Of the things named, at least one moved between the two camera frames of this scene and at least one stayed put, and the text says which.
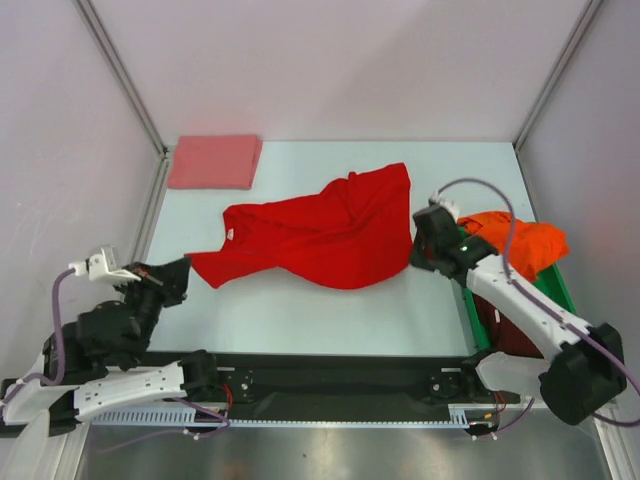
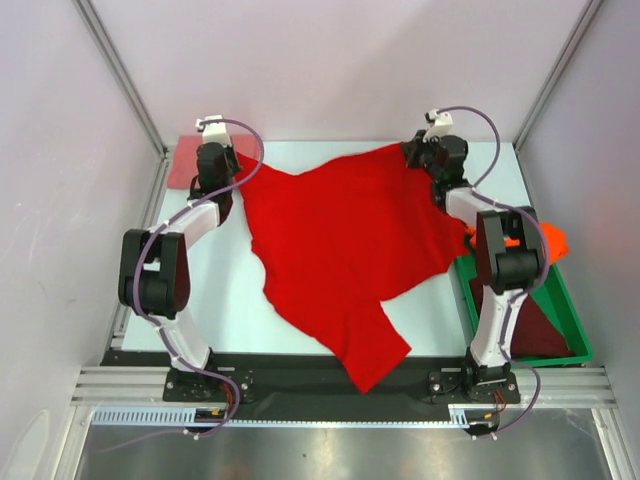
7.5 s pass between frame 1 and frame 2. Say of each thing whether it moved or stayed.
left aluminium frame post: stayed
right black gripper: moved
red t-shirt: moved
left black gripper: moved
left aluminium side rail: stayed
